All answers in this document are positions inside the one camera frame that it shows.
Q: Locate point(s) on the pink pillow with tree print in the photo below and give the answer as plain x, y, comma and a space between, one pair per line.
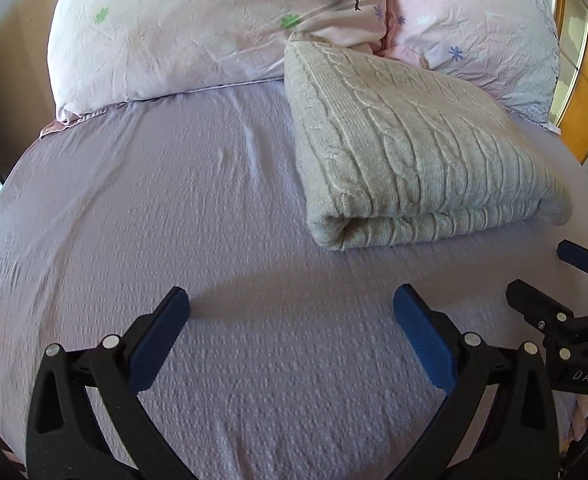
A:
198, 25

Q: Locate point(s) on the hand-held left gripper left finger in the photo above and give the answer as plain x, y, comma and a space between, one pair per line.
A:
156, 337

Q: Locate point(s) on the pink pillow with star print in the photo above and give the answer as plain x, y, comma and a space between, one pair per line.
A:
474, 25

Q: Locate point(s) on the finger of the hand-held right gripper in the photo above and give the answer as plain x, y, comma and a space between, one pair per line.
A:
536, 302
580, 257

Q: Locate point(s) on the lilac bed sheet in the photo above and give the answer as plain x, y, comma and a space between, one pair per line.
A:
198, 220

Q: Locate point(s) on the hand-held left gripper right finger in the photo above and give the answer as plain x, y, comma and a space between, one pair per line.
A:
424, 337

